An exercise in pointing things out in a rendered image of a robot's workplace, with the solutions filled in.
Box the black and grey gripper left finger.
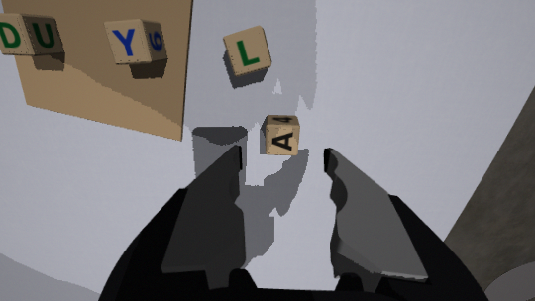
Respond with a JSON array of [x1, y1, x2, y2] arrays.
[[98, 145, 246, 301]]

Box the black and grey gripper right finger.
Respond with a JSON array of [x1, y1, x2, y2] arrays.
[[324, 148, 489, 301]]

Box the tan flat mat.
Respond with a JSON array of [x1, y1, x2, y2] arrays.
[[1, 0, 193, 141]]

